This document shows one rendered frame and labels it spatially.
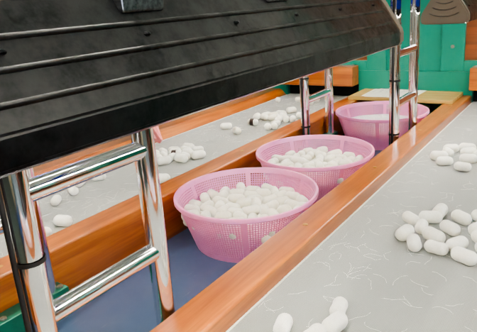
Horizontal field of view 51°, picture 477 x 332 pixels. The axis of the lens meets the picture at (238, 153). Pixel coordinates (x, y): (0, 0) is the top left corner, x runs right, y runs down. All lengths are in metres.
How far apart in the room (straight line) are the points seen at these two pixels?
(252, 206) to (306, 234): 0.19
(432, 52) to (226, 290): 1.33
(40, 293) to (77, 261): 0.37
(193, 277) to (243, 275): 0.20
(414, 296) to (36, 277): 0.44
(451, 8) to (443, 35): 0.81
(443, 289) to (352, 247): 0.15
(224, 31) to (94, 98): 0.13
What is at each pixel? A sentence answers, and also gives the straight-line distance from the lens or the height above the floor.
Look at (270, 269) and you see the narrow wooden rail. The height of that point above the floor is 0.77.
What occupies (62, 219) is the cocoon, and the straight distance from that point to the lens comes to 0.96.
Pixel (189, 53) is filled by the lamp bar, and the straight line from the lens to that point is 0.31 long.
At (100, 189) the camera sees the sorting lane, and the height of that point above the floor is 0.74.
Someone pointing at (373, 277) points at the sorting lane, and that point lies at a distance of 0.71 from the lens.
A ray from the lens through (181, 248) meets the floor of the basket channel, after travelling 0.96.
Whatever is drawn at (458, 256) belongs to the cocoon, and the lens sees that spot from 0.76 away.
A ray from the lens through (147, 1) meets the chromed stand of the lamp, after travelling 0.30.
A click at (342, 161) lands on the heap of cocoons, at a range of 1.16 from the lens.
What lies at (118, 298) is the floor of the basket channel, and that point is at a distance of 0.84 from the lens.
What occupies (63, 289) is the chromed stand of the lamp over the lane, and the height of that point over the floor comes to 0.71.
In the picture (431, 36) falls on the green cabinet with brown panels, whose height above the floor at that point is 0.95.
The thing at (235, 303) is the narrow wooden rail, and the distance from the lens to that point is 0.62.
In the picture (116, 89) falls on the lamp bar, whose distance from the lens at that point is 0.26.
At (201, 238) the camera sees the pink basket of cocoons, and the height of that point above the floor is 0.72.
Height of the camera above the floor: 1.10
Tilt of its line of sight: 16 degrees down
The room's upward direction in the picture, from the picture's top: 4 degrees counter-clockwise
